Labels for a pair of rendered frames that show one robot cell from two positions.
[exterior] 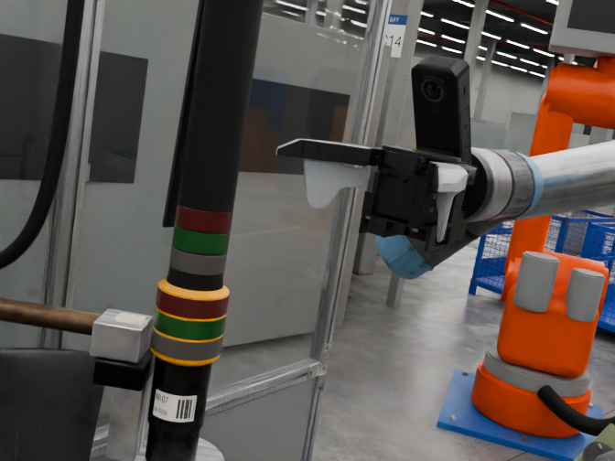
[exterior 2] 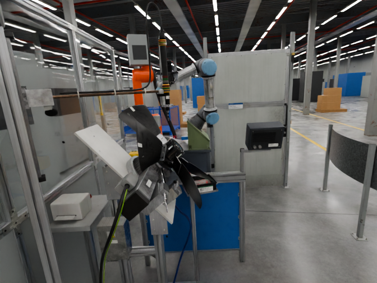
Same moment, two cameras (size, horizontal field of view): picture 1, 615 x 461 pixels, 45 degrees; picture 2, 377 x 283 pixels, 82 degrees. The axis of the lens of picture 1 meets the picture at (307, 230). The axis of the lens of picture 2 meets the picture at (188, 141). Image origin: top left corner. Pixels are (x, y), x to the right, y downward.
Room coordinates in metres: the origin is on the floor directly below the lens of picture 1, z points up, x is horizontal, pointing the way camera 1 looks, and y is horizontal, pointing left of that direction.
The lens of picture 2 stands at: (-0.71, 0.69, 1.53)
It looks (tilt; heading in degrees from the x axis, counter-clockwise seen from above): 13 degrees down; 326
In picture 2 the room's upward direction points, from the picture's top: 3 degrees counter-clockwise
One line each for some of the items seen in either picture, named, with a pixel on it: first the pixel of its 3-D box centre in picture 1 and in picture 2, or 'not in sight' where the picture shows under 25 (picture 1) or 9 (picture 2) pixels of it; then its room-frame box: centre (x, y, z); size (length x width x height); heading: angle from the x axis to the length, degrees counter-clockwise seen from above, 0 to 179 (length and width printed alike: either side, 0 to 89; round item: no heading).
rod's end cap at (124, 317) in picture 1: (131, 330); not in sight; (0.43, 0.10, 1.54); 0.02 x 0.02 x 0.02; 0
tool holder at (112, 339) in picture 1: (162, 400); (165, 98); (0.43, 0.07, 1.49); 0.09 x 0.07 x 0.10; 90
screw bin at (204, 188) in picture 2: not in sight; (199, 184); (0.49, -0.19, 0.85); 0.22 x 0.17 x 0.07; 69
